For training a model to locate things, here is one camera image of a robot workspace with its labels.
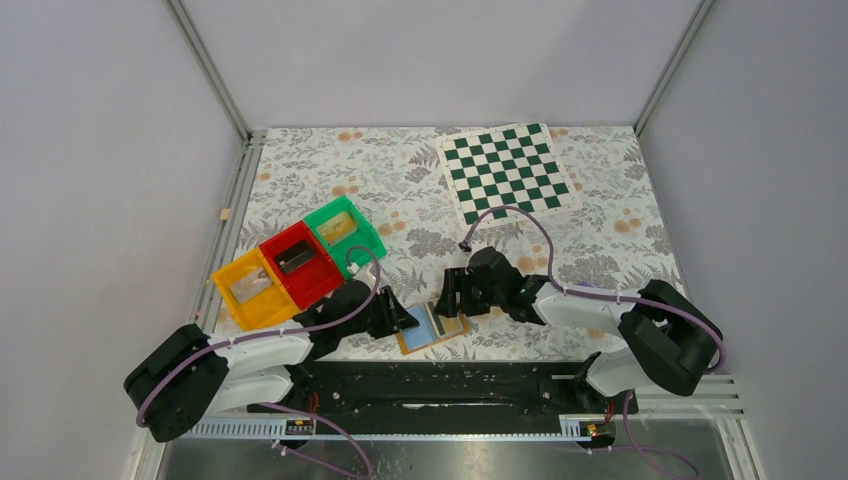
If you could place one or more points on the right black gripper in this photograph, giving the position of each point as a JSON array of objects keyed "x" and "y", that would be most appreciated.
[{"x": 457, "y": 279}]

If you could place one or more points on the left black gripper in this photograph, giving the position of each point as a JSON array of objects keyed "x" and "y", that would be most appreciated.
[{"x": 394, "y": 317}]

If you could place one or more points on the orange card holder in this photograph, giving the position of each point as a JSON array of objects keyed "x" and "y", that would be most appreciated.
[{"x": 422, "y": 337}]

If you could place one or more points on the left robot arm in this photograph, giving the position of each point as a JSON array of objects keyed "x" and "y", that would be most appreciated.
[{"x": 193, "y": 374}]

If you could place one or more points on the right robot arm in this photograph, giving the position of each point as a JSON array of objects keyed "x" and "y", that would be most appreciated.
[{"x": 669, "y": 343}]

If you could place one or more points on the black card in red bin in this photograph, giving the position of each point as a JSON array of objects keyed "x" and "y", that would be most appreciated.
[{"x": 294, "y": 257}]

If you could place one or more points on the silver card in yellow bin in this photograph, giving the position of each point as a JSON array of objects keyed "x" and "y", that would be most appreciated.
[{"x": 250, "y": 285}]

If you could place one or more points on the green plastic bin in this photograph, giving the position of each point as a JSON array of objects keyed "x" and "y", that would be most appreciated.
[{"x": 366, "y": 235}]

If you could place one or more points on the red plastic bin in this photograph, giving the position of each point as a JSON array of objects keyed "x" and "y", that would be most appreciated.
[{"x": 311, "y": 282}]

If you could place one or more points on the yellow plastic bin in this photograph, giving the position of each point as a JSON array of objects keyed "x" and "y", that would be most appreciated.
[{"x": 272, "y": 307}]

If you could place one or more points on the green white chessboard mat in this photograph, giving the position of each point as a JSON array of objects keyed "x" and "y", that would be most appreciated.
[{"x": 508, "y": 166}]

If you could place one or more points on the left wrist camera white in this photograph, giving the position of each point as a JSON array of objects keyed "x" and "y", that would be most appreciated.
[{"x": 366, "y": 274}]

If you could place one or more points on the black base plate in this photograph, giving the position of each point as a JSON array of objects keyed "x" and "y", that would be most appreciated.
[{"x": 434, "y": 398}]

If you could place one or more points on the aluminium rail front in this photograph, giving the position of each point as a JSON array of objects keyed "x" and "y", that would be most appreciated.
[{"x": 716, "y": 400}]

